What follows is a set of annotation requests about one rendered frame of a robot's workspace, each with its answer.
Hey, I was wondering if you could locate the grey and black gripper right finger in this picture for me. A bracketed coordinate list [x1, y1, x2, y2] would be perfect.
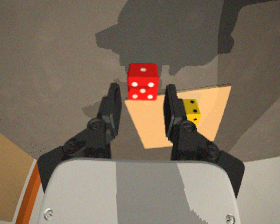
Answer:
[163, 84, 245, 199]

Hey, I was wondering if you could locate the red die with white pips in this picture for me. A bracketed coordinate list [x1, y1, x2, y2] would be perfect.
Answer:
[127, 63, 159, 101]

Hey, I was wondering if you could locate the peach flat mat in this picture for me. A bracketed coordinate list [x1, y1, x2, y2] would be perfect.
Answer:
[125, 84, 231, 148]

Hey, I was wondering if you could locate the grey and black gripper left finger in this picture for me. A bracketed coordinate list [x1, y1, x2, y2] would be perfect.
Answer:
[37, 83, 122, 193]

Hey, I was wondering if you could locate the yellow die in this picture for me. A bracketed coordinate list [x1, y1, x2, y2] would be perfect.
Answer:
[183, 99, 201, 126]

